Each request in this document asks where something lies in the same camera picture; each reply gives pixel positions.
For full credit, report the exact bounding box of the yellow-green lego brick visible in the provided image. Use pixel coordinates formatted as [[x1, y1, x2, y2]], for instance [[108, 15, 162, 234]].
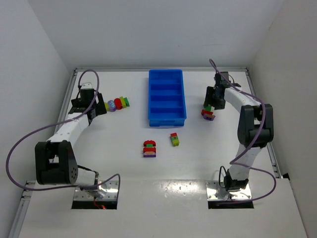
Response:
[[105, 102, 110, 112]]

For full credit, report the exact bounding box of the lime lego brick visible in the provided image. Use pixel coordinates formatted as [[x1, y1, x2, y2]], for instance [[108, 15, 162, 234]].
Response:
[[171, 136, 180, 146]]

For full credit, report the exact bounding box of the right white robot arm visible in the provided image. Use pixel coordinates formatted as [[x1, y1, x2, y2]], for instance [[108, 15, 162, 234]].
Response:
[[204, 72, 274, 191]]

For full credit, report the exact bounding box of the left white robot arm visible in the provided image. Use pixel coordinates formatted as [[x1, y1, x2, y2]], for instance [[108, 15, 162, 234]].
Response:
[[35, 88, 106, 186]]

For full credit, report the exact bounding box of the purple round lego brick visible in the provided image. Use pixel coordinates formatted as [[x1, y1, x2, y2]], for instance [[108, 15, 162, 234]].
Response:
[[107, 100, 116, 112]]

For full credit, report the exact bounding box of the red round lego brick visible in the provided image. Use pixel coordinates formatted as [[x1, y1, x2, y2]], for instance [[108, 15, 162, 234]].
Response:
[[114, 98, 122, 110]]

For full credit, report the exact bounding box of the blue divided plastic tray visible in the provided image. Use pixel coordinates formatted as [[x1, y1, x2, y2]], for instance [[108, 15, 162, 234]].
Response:
[[148, 69, 187, 127]]

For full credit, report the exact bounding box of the purple base lego brick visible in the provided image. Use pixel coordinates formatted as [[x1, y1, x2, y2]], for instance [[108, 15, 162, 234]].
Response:
[[143, 151, 156, 158]]

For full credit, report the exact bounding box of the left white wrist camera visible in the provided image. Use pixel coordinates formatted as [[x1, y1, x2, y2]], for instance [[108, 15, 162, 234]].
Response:
[[80, 83, 93, 89]]

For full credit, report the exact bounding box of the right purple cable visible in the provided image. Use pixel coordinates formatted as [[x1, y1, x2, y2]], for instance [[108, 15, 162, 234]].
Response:
[[209, 59, 277, 204]]

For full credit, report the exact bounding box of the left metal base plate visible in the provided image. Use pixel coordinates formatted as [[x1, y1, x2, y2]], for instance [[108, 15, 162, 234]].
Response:
[[73, 180, 119, 201]]

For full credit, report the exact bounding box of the metal base plate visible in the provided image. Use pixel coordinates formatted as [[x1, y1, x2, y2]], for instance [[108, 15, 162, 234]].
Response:
[[73, 180, 119, 201], [206, 180, 252, 202]]

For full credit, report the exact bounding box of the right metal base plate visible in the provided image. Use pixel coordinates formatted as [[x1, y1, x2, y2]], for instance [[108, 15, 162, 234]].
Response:
[[206, 180, 252, 202]]

